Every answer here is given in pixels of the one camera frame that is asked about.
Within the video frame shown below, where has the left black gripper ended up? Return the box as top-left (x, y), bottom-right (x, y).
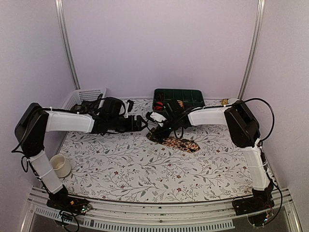
top-left (109, 115), bottom-right (148, 133)

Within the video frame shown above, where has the flamingo patterned tie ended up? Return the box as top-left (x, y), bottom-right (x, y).
top-left (146, 132), bottom-right (200, 153)

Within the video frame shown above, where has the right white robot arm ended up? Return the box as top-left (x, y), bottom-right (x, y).
top-left (150, 100), bottom-right (274, 211)

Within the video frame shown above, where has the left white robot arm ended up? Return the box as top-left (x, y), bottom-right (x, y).
top-left (12, 102), bottom-right (147, 210)

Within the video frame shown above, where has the pile of dark ties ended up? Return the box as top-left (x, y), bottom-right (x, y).
top-left (70, 94), bottom-right (103, 114)

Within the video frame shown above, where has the rolled tan tie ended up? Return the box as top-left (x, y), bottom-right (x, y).
top-left (177, 100), bottom-right (184, 108)

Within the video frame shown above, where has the rolled orange black tie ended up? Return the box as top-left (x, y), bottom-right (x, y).
top-left (154, 101), bottom-right (164, 111)

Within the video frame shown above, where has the green divided organizer box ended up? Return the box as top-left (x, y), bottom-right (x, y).
top-left (152, 88), bottom-right (205, 113)

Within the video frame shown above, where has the rolled dark brown tie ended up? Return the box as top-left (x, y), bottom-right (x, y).
top-left (155, 92), bottom-right (165, 101)

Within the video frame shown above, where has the floral patterned table mat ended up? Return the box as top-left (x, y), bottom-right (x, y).
top-left (57, 98), bottom-right (275, 203)

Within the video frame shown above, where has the bamboo coaster mat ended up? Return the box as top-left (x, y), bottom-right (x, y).
top-left (221, 99), bottom-right (229, 105)

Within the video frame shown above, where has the pale green ceramic bowl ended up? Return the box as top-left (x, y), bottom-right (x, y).
top-left (227, 98), bottom-right (239, 104)

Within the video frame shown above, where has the white plastic basket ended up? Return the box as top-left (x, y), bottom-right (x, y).
top-left (62, 87), bottom-right (107, 110)

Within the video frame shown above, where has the white ceramic mug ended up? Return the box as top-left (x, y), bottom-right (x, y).
top-left (50, 154), bottom-right (71, 178)

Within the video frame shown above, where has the front aluminium rail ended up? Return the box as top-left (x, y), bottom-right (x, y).
top-left (20, 186), bottom-right (302, 232)

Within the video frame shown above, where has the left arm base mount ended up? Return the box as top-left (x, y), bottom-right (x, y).
top-left (46, 197), bottom-right (92, 216)

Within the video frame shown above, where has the left aluminium frame post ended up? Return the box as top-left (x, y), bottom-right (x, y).
top-left (55, 0), bottom-right (81, 90)

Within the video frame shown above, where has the aluminium frame post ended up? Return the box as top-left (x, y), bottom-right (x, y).
top-left (55, 0), bottom-right (81, 90)
top-left (238, 0), bottom-right (266, 99)

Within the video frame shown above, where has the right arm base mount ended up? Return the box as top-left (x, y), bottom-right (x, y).
top-left (232, 196), bottom-right (275, 216)

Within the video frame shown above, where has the right aluminium frame post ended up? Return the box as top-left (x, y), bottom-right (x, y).
top-left (238, 0), bottom-right (266, 99)

